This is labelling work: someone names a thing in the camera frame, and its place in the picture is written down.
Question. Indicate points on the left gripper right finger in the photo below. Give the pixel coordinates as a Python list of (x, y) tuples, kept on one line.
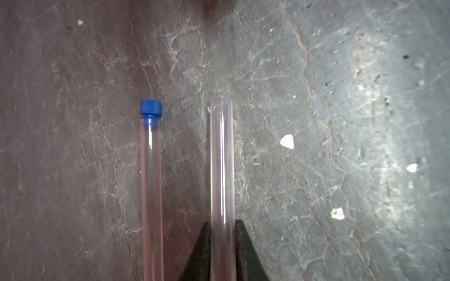
[(248, 264)]

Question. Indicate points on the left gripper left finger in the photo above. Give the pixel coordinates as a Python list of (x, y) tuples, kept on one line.
[(199, 262)]

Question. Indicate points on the clear test tube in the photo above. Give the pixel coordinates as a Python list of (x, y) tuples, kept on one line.
[(222, 211), (151, 197)]

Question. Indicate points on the blue rubber stopper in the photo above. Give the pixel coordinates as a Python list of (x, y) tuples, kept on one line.
[(151, 112)]

